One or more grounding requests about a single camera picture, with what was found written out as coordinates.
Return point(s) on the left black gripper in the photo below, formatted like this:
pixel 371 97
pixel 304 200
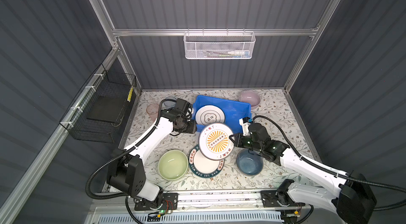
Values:
pixel 192 128

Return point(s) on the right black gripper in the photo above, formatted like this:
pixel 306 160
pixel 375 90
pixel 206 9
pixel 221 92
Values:
pixel 237 141

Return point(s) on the white plate orange sunburst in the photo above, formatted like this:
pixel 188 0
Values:
pixel 214 142

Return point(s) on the white teal rimmed plate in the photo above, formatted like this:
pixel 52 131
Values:
pixel 209 114

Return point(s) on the dark blue ceramic bowl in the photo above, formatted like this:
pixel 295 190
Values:
pixel 250 163

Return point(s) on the blue plastic bin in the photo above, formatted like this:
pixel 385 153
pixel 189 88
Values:
pixel 233 110

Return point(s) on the green ceramic bowl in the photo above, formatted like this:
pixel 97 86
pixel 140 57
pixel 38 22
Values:
pixel 173 165

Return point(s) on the pink ceramic bowl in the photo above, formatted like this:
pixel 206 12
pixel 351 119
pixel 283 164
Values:
pixel 250 97

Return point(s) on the white plate dark green rim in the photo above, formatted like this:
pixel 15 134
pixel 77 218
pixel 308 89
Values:
pixel 202 166

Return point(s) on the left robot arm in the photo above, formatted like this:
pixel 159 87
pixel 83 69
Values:
pixel 127 174

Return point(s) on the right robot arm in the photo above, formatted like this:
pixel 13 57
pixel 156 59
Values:
pixel 352 200

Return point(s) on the blue translucent plastic cup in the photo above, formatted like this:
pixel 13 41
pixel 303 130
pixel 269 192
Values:
pixel 170 102

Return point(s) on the pink translucent plastic cup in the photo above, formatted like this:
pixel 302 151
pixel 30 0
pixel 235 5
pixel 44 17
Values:
pixel 153 111

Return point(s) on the yellow tag on basket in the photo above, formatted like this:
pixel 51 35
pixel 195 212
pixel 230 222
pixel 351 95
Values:
pixel 129 97

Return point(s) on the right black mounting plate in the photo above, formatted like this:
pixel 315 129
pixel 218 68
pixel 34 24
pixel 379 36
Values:
pixel 273 198

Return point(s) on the black mounting plate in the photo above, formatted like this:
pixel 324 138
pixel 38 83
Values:
pixel 273 198
pixel 157 201

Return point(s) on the black pad in basket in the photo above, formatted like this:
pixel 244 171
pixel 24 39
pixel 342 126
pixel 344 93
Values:
pixel 107 109

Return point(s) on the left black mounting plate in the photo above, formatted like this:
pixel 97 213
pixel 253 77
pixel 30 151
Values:
pixel 157 201

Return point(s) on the white marker in basket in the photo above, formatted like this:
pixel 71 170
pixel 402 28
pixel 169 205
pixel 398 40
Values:
pixel 244 54

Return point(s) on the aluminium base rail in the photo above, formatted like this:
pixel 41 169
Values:
pixel 246 206

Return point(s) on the white wire mesh basket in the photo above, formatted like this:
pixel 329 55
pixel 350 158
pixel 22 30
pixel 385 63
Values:
pixel 214 45

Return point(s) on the black wire wall basket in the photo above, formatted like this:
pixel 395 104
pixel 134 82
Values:
pixel 105 83

